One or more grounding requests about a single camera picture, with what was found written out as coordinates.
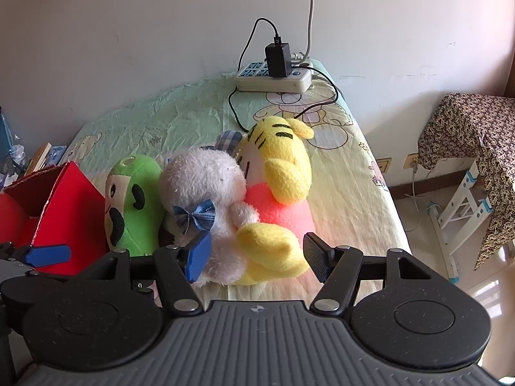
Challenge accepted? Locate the white blue folding stool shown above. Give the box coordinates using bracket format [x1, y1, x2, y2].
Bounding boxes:
[426, 161, 493, 284]

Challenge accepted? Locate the grey power strip cord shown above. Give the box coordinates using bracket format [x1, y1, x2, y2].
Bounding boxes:
[290, 0, 315, 66]

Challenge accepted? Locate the black charger adapter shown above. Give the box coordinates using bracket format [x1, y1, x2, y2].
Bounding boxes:
[265, 43, 292, 78]

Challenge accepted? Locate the blue plastic bag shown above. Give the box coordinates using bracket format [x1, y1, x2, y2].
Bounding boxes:
[0, 108, 14, 168]

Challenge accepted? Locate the red cardboard box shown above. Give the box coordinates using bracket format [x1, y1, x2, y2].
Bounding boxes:
[1, 162, 108, 275]

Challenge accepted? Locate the floral brown cloth cover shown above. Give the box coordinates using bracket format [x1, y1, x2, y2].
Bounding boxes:
[418, 93, 514, 268]

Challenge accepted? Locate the white rabbit plush blue bow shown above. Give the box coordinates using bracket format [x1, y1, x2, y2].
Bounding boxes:
[158, 147, 259, 286]

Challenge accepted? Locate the green bean plush toy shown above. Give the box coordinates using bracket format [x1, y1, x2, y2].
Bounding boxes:
[105, 155, 165, 256]

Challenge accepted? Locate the yellow tiger plush toy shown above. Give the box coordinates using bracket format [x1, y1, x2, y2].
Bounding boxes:
[234, 116, 314, 285]

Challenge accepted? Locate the yellow book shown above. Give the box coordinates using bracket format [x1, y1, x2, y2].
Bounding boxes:
[25, 143, 52, 175]

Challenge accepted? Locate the white power strip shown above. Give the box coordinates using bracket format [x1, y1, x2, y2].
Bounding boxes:
[235, 61, 313, 94]

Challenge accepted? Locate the black charger cable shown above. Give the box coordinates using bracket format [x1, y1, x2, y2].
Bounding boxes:
[228, 16, 340, 133]

